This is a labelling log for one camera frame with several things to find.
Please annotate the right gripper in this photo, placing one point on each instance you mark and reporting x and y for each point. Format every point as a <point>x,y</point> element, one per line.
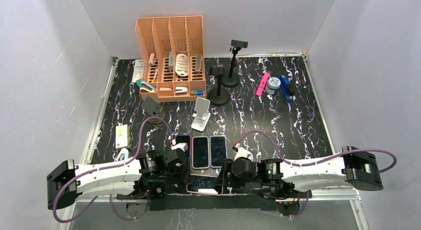
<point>223,174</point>

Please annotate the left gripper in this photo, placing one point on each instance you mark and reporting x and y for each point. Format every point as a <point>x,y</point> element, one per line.
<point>183,179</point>

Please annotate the blue-edged smartphone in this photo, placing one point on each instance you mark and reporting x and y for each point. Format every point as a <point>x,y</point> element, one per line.
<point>218,151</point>

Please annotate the pink-cased tall smartphone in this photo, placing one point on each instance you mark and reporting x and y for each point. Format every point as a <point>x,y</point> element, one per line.
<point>200,153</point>

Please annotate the magenta-edged black smartphone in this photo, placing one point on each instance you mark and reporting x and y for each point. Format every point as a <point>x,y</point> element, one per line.
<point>184,139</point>

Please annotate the black round-base phone stand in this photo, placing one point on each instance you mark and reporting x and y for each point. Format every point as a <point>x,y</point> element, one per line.
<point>218,96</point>

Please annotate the black tall phone stand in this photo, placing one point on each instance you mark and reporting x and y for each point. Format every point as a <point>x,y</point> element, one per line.
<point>233,79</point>

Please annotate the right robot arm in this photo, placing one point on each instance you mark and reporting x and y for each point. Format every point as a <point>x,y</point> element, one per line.
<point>284,178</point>

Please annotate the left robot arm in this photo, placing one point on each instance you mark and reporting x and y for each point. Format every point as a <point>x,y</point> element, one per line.
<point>148,173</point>

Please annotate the white folding phone stand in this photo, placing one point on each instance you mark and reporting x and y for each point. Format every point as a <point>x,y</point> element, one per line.
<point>201,115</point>

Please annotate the small yellow white box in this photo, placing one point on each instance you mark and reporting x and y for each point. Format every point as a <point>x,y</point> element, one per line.
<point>122,138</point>

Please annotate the grey bottle blue cap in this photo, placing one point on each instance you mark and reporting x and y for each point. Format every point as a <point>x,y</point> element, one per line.
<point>196,92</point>

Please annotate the white stapler in organizer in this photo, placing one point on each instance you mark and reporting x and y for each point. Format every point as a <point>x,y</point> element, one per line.
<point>180,90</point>

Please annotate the small white blue bottle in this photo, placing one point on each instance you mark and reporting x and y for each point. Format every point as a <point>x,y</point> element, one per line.
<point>272,86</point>

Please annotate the teal small box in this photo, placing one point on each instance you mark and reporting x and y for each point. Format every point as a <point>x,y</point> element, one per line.
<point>145,87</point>

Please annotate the pink highlighter marker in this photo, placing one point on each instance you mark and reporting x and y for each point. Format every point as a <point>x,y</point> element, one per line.
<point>262,84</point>

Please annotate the blue stapler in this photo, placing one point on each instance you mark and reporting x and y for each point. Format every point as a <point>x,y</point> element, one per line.
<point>287,88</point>

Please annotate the white paper packet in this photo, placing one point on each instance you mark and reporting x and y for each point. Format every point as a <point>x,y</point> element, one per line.
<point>138,70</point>

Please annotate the beige long stapler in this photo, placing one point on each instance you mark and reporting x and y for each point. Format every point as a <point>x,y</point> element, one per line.
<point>198,63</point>

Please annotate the white oval label tag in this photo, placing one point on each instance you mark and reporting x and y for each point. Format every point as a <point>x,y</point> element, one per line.
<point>182,65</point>

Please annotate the pink eraser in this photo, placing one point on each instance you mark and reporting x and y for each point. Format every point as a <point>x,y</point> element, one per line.
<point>151,59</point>

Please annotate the green white small box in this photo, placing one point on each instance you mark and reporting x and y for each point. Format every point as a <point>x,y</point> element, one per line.
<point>170,62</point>

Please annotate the orange plastic file organizer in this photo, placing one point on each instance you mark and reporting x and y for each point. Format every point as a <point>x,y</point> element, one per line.
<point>172,51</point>

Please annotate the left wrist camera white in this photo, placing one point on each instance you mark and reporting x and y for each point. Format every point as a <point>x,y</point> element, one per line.
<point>183,145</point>

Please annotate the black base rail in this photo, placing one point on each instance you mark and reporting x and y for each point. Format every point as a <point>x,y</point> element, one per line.
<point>282,206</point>

